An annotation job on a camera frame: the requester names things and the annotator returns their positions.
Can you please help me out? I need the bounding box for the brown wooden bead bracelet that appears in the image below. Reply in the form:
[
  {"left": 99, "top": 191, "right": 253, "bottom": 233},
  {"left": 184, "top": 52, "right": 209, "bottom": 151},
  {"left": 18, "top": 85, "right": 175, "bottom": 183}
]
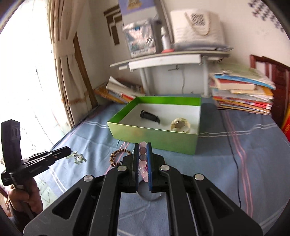
[{"left": 109, "top": 148, "right": 132, "bottom": 168}]

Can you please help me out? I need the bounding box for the silver metal bangle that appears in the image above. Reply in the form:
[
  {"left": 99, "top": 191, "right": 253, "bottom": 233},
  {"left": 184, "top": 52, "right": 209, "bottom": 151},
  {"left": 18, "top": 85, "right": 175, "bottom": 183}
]
[{"left": 137, "top": 180, "right": 163, "bottom": 202}]

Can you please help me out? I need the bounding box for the pink crystal bead bracelet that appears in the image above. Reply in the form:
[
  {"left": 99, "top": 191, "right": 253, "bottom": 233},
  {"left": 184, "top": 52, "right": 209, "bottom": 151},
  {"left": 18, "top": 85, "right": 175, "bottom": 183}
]
[{"left": 138, "top": 142, "right": 149, "bottom": 182}]

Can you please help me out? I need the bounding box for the person's left hand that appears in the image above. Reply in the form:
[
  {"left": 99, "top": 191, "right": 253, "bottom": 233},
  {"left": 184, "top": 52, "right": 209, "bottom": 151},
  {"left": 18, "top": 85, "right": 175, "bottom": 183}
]
[{"left": 7, "top": 178, "right": 43, "bottom": 214}]

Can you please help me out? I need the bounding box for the beige curtain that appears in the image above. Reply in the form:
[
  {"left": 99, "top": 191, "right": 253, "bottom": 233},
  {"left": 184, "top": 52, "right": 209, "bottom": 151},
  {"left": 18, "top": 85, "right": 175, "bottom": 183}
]
[{"left": 47, "top": 0, "right": 98, "bottom": 127}]

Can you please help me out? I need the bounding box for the green cardboard box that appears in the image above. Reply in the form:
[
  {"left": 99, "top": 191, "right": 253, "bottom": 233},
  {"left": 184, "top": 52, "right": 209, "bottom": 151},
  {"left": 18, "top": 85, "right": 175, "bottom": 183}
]
[{"left": 107, "top": 96, "right": 202, "bottom": 155}]

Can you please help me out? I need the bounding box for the left leaning pile of books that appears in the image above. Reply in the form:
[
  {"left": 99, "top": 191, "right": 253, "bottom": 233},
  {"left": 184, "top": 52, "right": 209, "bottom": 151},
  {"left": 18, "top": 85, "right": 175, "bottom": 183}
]
[{"left": 94, "top": 76, "right": 146, "bottom": 104}]

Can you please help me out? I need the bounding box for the black cylindrical object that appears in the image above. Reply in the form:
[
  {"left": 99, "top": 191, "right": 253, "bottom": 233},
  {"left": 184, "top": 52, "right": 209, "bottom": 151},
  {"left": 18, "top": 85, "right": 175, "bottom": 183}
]
[{"left": 140, "top": 110, "right": 160, "bottom": 124}]

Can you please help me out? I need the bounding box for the red yellow shopping bag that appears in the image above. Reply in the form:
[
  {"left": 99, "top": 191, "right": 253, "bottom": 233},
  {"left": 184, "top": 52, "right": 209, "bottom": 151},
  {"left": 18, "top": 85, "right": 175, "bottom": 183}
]
[{"left": 281, "top": 108, "right": 290, "bottom": 141}]

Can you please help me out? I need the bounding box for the white bed desk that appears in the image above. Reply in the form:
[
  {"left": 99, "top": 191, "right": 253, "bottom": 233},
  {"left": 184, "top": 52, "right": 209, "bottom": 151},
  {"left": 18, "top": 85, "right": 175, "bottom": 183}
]
[{"left": 110, "top": 51, "right": 231, "bottom": 98}]

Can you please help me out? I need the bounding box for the right stack of books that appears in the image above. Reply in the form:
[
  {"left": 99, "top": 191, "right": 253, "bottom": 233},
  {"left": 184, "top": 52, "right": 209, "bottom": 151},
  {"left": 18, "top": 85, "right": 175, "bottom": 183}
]
[{"left": 208, "top": 63, "right": 276, "bottom": 115}]

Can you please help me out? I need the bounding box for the clear plastic pen box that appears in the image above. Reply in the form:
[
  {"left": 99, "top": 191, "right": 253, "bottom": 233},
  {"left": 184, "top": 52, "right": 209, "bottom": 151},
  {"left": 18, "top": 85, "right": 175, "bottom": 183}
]
[{"left": 122, "top": 18, "right": 162, "bottom": 58}]

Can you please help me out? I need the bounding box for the red wooden headboard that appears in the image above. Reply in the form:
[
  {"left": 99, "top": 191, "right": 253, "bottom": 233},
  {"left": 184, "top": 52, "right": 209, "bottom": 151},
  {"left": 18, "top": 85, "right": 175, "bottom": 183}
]
[{"left": 249, "top": 55, "right": 289, "bottom": 128}]

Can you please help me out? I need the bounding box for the white spray bottle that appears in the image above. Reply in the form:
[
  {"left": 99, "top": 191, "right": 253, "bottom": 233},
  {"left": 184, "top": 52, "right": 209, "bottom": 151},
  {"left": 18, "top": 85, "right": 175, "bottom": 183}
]
[{"left": 161, "top": 27, "right": 171, "bottom": 51}]

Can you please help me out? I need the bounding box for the grey flat folder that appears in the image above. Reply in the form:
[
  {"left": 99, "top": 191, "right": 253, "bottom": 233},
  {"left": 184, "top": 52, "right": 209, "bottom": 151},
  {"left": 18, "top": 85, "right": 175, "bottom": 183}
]
[{"left": 174, "top": 43, "right": 233, "bottom": 52}]

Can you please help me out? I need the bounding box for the purple picture box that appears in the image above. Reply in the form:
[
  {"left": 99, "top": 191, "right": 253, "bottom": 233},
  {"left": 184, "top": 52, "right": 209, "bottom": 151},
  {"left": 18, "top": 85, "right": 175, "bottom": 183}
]
[{"left": 118, "top": 0, "right": 157, "bottom": 16}]

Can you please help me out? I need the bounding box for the white paper gift bag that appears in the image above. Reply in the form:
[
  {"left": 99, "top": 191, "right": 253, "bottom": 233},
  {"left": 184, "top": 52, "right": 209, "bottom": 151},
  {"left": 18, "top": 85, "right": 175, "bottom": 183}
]
[{"left": 170, "top": 8, "right": 226, "bottom": 47}]

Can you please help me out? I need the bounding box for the pale jade bracelet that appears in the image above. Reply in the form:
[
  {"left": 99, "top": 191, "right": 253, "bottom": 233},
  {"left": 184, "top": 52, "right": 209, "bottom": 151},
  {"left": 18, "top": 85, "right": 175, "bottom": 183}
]
[{"left": 170, "top": 117, "right": 191, "bottom": 132}]

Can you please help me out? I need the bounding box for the black cable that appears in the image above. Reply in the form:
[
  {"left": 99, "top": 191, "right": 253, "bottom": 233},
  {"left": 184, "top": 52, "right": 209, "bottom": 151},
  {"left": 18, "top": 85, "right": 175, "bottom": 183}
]
[{"left": 218, "top": 109, "right": 242, "bottom": 208}]

